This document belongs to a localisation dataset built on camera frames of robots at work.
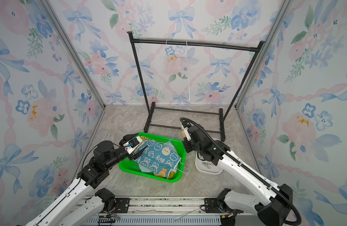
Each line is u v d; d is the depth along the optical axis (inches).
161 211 28.7
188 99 47.3
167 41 26.1
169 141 34.6
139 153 25.0
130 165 31.5
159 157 31.5
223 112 44.7
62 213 17.4
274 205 14.7
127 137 25.5
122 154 23.6
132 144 22.3
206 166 34.3
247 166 17.5
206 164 34.5
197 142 21.0
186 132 22.6
